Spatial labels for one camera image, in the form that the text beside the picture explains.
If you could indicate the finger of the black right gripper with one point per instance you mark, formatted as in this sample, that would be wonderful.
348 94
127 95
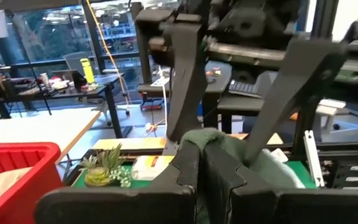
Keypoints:
297 81
188 77

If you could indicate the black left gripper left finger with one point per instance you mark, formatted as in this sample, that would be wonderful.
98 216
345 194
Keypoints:
120 207

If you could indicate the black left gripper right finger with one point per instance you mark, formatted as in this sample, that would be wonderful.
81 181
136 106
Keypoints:
291 207

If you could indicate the dark green sweatshirt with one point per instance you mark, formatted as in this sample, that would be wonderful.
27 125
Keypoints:
210 137

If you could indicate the red plastic laundry bin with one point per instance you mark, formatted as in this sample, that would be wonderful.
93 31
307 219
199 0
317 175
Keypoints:
39 174

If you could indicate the black office desk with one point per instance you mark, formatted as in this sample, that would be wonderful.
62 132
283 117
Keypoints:
219 84
238 105
73 91

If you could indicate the small artificial succulent plant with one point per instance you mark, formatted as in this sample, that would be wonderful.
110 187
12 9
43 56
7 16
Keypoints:
99 175

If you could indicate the white step stool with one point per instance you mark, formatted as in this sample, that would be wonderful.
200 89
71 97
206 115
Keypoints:
328 110

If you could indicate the clear package with orange label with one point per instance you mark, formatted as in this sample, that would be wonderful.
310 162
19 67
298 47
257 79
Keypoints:
148 169

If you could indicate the small red blue cart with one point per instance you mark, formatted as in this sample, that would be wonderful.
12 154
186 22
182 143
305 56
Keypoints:
151 106

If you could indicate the black computer keyboard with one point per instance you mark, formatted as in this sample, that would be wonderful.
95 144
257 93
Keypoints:
244 88

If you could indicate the yellow-green drink bottle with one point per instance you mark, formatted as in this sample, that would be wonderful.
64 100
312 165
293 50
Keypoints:
87 71

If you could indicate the grey office chair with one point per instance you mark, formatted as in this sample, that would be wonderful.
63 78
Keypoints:
73 60

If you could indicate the light wooden desk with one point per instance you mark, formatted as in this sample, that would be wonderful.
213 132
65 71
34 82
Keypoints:
26 127

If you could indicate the white cup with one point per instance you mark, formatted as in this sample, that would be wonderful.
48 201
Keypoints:
44 80

